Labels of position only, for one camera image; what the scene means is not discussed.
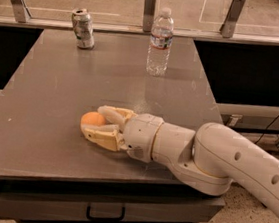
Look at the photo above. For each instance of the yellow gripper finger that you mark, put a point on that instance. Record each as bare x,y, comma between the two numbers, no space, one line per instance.
108,137
117,116

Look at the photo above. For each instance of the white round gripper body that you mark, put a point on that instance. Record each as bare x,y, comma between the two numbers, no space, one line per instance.
142,134

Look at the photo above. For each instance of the orange fruit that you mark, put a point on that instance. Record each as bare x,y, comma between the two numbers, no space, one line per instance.
93,119

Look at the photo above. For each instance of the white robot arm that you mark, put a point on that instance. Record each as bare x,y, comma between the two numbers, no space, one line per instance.
208,159

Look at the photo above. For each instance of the clear plastic water bottle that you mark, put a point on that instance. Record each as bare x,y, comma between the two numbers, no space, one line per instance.
160,43

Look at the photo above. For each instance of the grey cabinet with drawers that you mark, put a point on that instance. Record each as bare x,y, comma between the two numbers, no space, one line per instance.
42,149

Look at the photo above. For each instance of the crushed silver soda can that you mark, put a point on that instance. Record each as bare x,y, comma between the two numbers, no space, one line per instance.
82,27

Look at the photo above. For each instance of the upper grey drawer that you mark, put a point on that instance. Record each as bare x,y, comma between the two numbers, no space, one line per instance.
72,207

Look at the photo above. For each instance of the black upper drawer handle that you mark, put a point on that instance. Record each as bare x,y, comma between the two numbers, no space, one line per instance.
105,213

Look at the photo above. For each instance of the middle metal railing post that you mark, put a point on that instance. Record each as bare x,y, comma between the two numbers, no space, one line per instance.
148,16

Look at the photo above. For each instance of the right metal railing post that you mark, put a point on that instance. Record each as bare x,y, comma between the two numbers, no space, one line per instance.
229,25

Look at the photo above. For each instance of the horizontal metal rail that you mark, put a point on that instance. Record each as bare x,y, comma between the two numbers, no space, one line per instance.
138,30

